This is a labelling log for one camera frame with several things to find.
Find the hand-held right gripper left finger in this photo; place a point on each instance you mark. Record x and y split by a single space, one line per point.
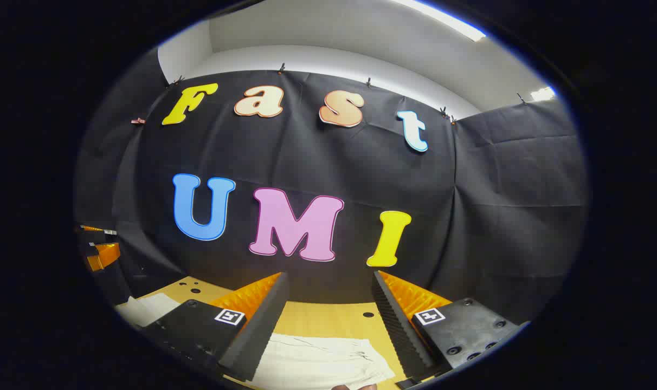
255 338

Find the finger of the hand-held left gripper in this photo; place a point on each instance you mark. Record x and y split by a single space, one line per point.
103 256
98 229

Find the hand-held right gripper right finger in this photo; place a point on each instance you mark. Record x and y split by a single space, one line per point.
396 330

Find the white jeans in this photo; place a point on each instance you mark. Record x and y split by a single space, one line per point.
317 360

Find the black backdrop cloth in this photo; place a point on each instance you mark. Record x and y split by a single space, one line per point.
307 162

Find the row of small backdrop clips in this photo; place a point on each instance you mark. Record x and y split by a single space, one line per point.
280 69

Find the ceiling strip light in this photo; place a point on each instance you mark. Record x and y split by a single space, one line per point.
542 94

